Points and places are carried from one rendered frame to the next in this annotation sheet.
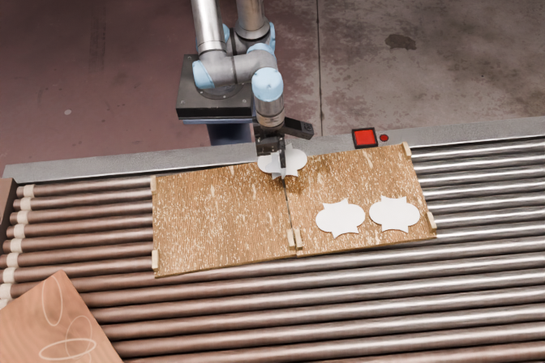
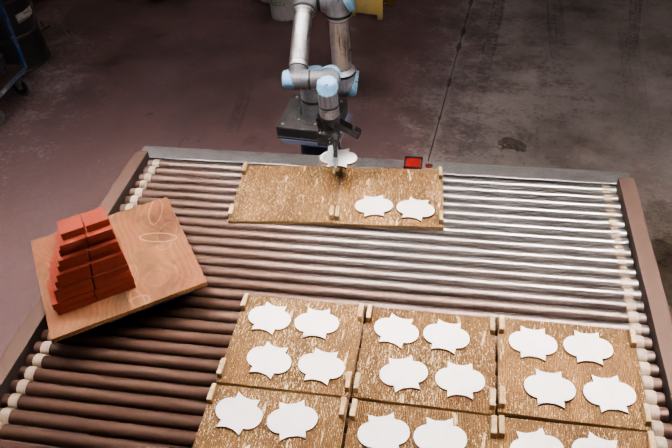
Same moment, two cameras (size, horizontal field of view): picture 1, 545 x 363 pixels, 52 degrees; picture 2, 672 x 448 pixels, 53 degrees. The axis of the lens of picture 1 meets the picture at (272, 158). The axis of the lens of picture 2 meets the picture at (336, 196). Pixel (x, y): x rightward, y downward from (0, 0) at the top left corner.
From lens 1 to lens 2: 1.24 m
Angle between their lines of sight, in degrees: 15
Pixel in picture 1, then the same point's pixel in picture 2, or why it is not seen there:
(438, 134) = (472, 168)
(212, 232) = (277, 201)
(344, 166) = (389, 177)
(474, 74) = not seen: hidden behind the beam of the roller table
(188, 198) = (267, 180)
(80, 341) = (167, 234)
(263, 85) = (323, 84)
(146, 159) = (245, 155)
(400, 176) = (430, 188)
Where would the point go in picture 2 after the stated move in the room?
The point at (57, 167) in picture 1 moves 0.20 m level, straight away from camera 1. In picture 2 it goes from (180, 151) to (170, 129)
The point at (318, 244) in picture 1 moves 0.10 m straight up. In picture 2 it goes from (351, 219) to (350, 199)
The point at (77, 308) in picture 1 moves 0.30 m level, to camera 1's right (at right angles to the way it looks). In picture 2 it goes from (170, 218) to (249, 223)
